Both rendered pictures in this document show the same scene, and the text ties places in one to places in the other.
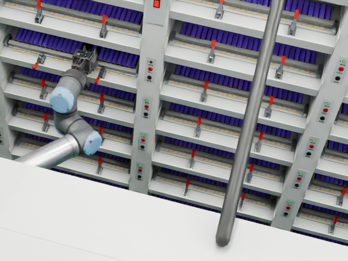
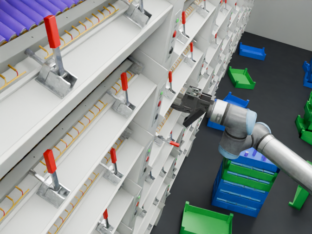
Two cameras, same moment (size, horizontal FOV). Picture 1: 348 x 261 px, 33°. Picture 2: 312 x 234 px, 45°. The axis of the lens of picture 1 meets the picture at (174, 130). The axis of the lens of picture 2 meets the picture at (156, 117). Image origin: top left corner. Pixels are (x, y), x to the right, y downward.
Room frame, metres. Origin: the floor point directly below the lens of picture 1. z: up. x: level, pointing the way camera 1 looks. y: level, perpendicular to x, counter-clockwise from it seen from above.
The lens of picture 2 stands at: (1.87, 1.66, 1.82)
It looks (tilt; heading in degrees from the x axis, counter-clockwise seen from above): 35 degrees down; 275
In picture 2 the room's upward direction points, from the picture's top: 12 degrees clockwise
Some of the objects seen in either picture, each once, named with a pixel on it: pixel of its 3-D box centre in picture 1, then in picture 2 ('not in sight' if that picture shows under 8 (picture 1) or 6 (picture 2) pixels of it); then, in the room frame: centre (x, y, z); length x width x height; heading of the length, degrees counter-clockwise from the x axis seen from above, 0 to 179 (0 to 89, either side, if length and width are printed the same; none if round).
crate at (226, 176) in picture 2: not in sight; (247, 170); (1.40, -0.21, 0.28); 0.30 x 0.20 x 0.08; 0
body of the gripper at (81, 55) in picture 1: (81, 66); (198, 102); (1.83, 0.40, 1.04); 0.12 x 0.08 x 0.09; 172
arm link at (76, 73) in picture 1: (72, 80); (217, 111); (1.75, 0.42, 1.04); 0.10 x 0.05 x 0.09; 82
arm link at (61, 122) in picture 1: (67, 118); (233, 141); (1.65, 0.42, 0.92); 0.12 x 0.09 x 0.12; 48
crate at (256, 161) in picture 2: not in sight; (255, 151); (1.40, -0.21, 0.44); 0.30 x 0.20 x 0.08; 0
